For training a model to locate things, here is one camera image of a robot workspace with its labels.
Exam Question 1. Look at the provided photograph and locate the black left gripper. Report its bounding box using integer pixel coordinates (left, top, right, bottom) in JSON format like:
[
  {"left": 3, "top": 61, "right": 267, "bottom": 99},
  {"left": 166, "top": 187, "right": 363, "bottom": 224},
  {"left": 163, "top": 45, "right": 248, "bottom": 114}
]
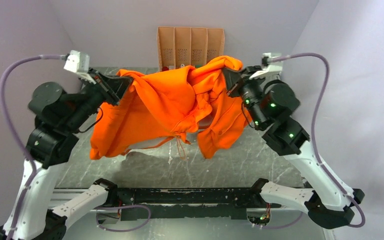
[{"left": 66, "top": 65, "right": 135, "bottom": 130}]

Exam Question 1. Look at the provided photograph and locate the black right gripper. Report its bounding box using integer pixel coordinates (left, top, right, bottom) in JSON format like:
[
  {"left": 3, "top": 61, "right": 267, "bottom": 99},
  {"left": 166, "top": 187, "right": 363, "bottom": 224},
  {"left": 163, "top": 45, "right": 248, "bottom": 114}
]
[{"left": 222, "top": 65, "right": 266, "bottom": 128}]

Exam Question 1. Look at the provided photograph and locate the orange jacket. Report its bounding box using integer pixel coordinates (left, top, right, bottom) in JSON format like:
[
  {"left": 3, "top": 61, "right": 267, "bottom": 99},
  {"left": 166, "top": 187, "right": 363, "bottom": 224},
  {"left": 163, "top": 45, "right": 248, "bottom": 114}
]
[{"left": 89, "top": 55, "right": 251, "bottom": 160}]

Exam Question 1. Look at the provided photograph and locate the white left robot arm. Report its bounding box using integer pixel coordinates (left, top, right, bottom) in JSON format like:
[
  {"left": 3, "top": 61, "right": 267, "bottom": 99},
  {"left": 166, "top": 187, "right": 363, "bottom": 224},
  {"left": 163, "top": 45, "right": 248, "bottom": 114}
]
[{"left": 0, "top": 69, "right": 134, "bottom": 240}]

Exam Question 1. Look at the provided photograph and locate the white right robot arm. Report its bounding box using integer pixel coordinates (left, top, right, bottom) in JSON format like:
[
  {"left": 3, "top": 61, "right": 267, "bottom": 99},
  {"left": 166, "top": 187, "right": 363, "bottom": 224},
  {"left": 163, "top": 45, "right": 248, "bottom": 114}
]
[{"left": 221, "top": 66, "right": 365, "bottom": 229}]

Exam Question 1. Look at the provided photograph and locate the tan perforated organizer rack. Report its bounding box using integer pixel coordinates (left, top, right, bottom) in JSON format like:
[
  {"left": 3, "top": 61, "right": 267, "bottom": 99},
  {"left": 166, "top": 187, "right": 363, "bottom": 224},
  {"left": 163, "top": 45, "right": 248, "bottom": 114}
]
[{"left": 156, "top": 26, "right": 225, "bottom": 72}]

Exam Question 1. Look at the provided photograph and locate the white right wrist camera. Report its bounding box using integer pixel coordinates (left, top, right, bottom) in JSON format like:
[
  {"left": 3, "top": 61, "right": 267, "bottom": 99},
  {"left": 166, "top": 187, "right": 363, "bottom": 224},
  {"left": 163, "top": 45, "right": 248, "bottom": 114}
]
[{"left": 248, "top": 52, "right": 283, "bottom": 80}]

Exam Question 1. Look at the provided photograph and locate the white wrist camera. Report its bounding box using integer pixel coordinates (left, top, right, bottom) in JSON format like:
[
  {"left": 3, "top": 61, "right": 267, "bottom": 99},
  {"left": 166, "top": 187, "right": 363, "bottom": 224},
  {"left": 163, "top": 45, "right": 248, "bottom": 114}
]
[
  {"left": 63, "top": 50, "right": 96, "bottom": 85},
  {"left": 248, "top": 52, "right": 283, "bottom": 80}
]

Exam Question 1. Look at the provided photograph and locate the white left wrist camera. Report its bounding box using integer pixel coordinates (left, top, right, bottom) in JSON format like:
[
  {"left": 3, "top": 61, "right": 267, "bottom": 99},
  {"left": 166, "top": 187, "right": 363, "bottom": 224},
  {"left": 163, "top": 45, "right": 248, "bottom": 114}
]
[{"left": 63, "top": 50, "right": 96, "bottom": 85}]

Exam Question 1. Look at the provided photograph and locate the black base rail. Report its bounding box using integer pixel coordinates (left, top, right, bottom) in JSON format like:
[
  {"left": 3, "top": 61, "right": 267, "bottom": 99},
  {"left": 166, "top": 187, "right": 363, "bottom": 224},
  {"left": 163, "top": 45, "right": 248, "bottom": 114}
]
[{"left": 100, "top": 187, "right": 268, "bottom": 221}]

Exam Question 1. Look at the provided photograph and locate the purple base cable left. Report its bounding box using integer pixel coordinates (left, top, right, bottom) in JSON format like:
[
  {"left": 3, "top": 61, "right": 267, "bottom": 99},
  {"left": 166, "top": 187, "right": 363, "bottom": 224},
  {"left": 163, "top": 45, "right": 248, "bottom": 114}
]
[{"left": 95, "top": 203, "right": 152, "bottom": 233}]

